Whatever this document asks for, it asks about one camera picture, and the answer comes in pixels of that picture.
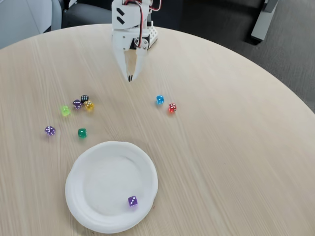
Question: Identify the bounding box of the white paper plate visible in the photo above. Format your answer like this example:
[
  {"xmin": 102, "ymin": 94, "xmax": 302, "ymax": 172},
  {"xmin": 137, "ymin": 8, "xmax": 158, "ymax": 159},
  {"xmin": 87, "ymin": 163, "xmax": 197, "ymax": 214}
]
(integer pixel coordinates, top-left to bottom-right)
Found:
[{"xmin": 64, "ymin": 141, "xmax": 158, "ymax": 234}]

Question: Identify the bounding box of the dark grey chair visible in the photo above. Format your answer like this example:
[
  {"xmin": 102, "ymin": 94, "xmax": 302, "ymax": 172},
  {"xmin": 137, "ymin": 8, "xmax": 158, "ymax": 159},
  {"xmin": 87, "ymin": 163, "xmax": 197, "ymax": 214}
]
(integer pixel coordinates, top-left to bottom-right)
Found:
[{"xmin": 61, "ymin": 0, "xmax": 114, "ymax": 29}]

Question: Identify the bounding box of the white cabinet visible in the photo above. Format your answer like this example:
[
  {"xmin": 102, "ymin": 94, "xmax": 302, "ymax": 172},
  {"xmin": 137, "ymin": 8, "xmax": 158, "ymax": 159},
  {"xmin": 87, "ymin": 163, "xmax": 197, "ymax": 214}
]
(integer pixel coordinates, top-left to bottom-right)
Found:
[{"xmin": 0, "ymin": 0, "xmax": 62, "ymax": 50}]

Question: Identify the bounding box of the grey desk leg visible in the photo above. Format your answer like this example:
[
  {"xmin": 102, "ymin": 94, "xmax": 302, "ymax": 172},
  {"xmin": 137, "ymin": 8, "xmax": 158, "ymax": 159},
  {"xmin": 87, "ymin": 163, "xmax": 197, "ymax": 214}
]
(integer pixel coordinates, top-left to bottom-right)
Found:
[{"xmin": 251, "ymin": 0, "xmax": 279, "ymax": 43}]

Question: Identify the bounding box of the red black servo cable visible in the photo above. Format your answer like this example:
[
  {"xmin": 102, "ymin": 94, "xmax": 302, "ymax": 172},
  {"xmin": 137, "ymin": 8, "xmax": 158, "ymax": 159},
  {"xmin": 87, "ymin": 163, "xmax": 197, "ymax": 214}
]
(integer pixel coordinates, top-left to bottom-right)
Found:
[
  {"xmin": 148, "ymin": 0, "xmax": 163, "ymax": 12},
  {"xmin": 122, "ymin": 0, "xmax": 145, "ymax": 49}
]

